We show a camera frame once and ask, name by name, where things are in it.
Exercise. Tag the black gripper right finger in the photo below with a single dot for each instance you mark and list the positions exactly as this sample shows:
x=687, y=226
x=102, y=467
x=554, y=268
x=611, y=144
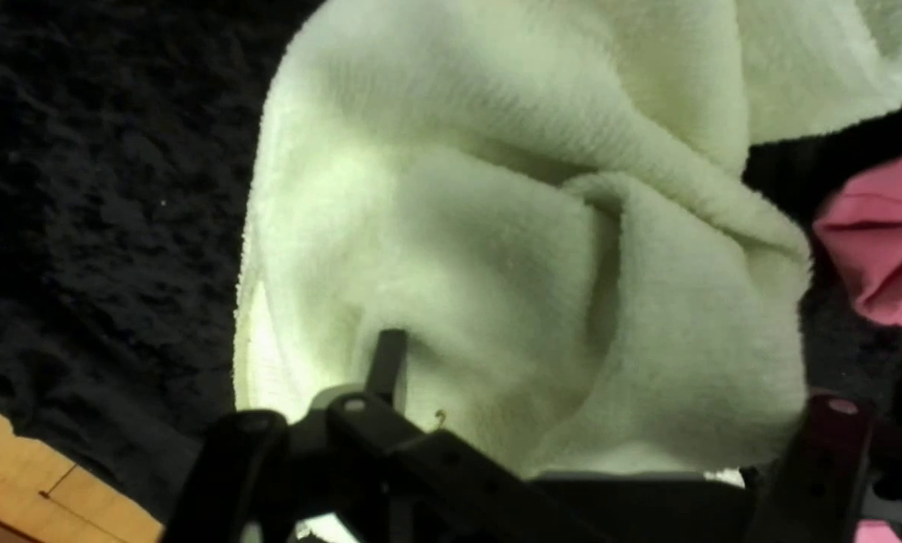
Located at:
x=812, y=472

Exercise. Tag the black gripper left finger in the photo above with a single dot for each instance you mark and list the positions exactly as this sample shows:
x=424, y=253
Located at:
x=368, y=472

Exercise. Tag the pale green terry towel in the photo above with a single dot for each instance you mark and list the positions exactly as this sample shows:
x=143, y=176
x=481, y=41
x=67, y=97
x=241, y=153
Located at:
x=529, y=199

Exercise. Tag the pink cloth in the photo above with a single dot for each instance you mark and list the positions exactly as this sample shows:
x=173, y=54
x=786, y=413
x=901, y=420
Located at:
x=882, y=241

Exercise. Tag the wooden board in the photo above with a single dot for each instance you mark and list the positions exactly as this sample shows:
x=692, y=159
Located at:
x=27, y=493

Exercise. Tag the black velvet tablecloth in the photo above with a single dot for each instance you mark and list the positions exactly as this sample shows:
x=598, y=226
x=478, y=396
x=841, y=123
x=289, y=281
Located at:
x=98, y=199

